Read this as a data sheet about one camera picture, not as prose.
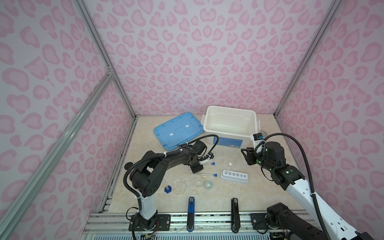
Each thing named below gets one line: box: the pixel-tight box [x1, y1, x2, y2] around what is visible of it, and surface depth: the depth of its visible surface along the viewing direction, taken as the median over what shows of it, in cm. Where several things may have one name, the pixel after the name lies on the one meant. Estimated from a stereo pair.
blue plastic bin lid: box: [154, 112, 205, 151], surface depth 114 cm
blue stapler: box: [186, 196, 195, 232], surface depth 76 cm
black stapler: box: [230, 197, 241, 234], surface depth 75 cm
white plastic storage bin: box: [201, 105, 261, 148], surface depth 102 cm
